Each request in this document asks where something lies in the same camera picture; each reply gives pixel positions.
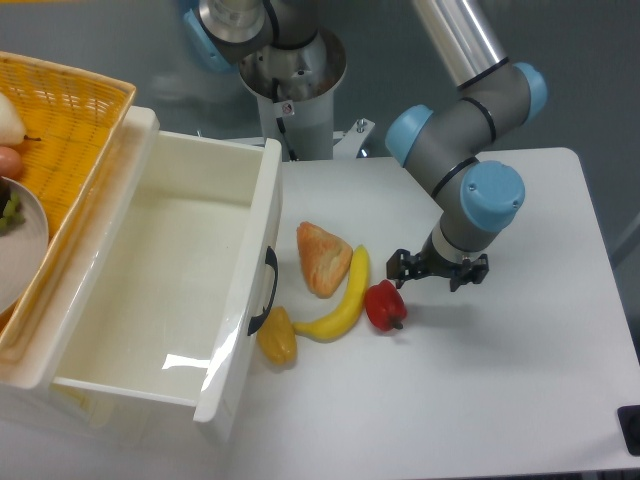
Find red bell pepper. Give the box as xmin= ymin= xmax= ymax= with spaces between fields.
xmin=364 ymin=280 xmax=408 ymax=332

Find orange croissant bread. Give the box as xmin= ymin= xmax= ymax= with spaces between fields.
xmin=296 ymin=222 xmax=353 ymax=298

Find yellow bell pepper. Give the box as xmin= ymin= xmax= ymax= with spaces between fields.
xmin=257 ymin=306 xmax=297 ymax=365

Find pink peach fruit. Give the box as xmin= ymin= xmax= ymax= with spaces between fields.
xmin=0 ymin=146 xmax=23 ymax=179

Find white plastic drawer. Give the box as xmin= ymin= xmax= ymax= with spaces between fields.
xmin=56 ymin=132 xmax=282 ymax=442

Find black corner device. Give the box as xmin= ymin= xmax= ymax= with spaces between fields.
xmin=617 ymin=405 xmax=640 ymax=457

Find white pear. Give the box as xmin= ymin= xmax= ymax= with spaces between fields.
xmin=0 ymin=93 xmax=40 ymax=146

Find white drawer cabinet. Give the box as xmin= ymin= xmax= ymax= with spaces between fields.
xmin=1 ymin=107 xmax=159 ymax=436

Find black cable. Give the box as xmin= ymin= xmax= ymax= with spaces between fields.
xmin=271 ymin=78 xmax=301 ymax=162

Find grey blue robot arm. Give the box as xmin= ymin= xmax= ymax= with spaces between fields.
xmin=183 ymin=1 xmax=548 ymax=289

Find black drawer handle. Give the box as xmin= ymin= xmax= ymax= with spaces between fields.
xmin=247 ymin=245 xmax=279 ymax=336

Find white plate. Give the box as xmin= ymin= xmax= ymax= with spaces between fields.
xmin=1 ymin=178 xmax=49 ymax=315

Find green grapes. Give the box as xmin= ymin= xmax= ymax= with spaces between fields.
xmin=0 ymin=190 xmax=25 ymax=234

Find yellow banana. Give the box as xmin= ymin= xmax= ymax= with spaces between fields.
xmin=292 ymin=245 xmax=370 ymax=342

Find yellow woven basket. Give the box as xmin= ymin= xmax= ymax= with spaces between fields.
xmin=1 ymin=52 xmax=136 ymax=348

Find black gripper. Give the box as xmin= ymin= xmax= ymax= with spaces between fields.
xmin=386 ymin=244 xmax=489 ymax=292

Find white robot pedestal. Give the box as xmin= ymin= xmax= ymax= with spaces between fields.
xmin=239 ymin=28 xmax=375 ymax=161

